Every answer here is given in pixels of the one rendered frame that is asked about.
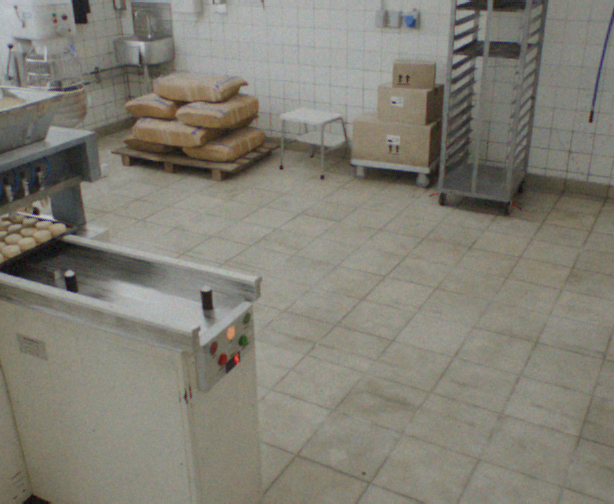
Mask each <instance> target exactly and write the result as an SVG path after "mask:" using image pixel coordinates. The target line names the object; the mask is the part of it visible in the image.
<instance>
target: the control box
mask: <svg viewBox="0 0 614 504"><path fill-rule="evenodd" d="M247 313H250V315H251V319H250V322H249V323H247V324H245V323H244V317H245V315H246V314H247ZM231 327H234V328H235V334H234V336H233V338H230V339H229V338H228V331H229V329H230V328H231ZM242 335H245V336H246V337H247V343H246V345H245V346H244V347H242V346H240V344H239V341H240V338H241V336H242ZM214 341H217V343H218V349H217V352H215V353H214V354H211V352H210V348H211V345H212V344H213V343H214ZM199 343H201V349H199V350H197V351H196V352H195V353H194V357H195V369H196V380H197V389H200V390H203V392H206V393H207V392H209V390H210V389H211V388H212V387H213V386H214V385H215V384H217V383H218V382H219V381H220V380H221V379H222V378H223V377H224V376H225V375H227V373H228V372H229V371H230V370H231V369H233V368H234V367H235V366H236V359H235V357H237V359H239V362H240V361H241V360H242V359H243V357H244V356H245V355H246V354H247V353H249V352H250V351H251V350H253V349H254V348H255V330H254V310H253V303H250V302H245V301H243V302H242V303H241V304H240V305H238V306H237V307H236V308H235V310H234V311H231V312H230V313H229V314H228V315H227V316H225V317H224V318H223V319H222V320H221V321H219V322H218V323H216V324H215V325H214V327H212V328H211V329H210V330H209V331H208V332H206V333H205V334H204V335H203V336H201V337H199ZM223 353H224V354H226V355H227V362H226V364H225V365H223V366H222V365H220V364H219V359H220V356H221V354H223ZM237 354H239V357H238V356H236V355H237ZM229 361H230V362H231V369H230V367H229V369H230V370H228V362H229ZM237 362H238V360H237ZM239 362H238V363H239Z"/></svg>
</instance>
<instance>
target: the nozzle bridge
mask: <svg viewBox="0 0 614 504"><path fill-rule="evenodd" d="M44 156H45V157H46V158H48V159H47V160H49V164H50V176H49V177H47V178H46V179H44V185H45V186H44V187H43V188H39V187H38V184H37V178H36V166H40V169H41V172H42V174H43V176H46V175H47V165H46V161H45V159H44V158H43V157H44ZM27 163H31V164H32V166H33V169H34V173H35V181H34V183H33V184H32V185H31V186H28V188H29V189H28V190H29V193H27V194H23V193H22V189H21V184H20V172H24V173H25V177H27V178H26V180H27V183H31V182H32V178H33V176H32V170H31V167H30V165H28V164H27ZM12 168H14V169H15V170H16V173H17V176H18V189H17V190H16V191H14V192H13V197H14V199H13V200H11V201H7V200H6V197H5V192H4V188H3V187H4V186H3V185H4V182H3V179H4V177H7V178H8V183H9V184H10V186H12V189H15V188H16V178H15V174H14V171H13V170H12ZM98 179H102V171H100V163H99V156H98V149H97V141H96V135H95V132H88V130H86V131H80V129H73V128H65V127H57V126H51V127H50V130H49V133H48V135H46V138H45V139H43V140H40V141H37V142H34V143H31V144H27V146H24V147H21V148H18V149H15V150H12V151H7V152H4V153H1V154H0V184H1V196H0V217H2V216H4V215H7V214H9V213H13V211H15V210H17V209H20V208H22V207H25V206H27V205H29V204H33V203H35V202H37V201H40V200H42V199H45V198H47V197H50V202H51V208H52V214H53V219H54V220H57V221H61V222H66V223H71V224H75V226H77V225H78V227H79V226H81V225H84V224H87V221H86V214H85V207H83V201H82V194H81V188H80V183H82V182H89V183H94V182H96V180H98Z"/></svg>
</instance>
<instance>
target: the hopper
mask: <svg viewBox="0 0 614 504"><path fill-rule="evenodd" d="M30 95H31V96H30ZM62 97H65V92H55V91H46V90H36V89H27V88H17V87H8V86H0V101H2V100H15V101H17V102H20V103H22V104H20V105H17V106H13V107H9V108H4V110H1V111H0V154H1V153H4V152H7V151H12V150H15V149H18V148H21V147H24V146H27V144H31V143H34V142H37V141H40V140H43V139H45V138H46V135H48V133H49V130H50V127H51V124H52V122H53V120H54V117H55V115H56V113H57V109H58V107H59V105H60V103H61V100H62Z"/></svg>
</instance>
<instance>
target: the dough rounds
mask: <svg viewBox="0 0 614 504"><path fill-rule="evenodd" d="M0 218H1V227H0V264H1V262H3V261H5V260H7V259H9V258H11V257H14V256H16V255H18V254H20V253H22V252H24V251H26V250H28V249H30V248H34V247H36V245H38V244H40V243H42V242H44V241H46V240H48V239H51V238H53V237H55V236H57V235H59V234H61V233H63V232H65V231H69V229H71V228H69V227H65V225H64V224H61V223H57V224H53V222H51V221H41V222H40V221H39V219H37V218H29V219H27V217H26V216H18V218H17V221H15V222H13V221H11V220H10V218H9V217H8V214H7V215H4V216H2V217H0Z"/></svg>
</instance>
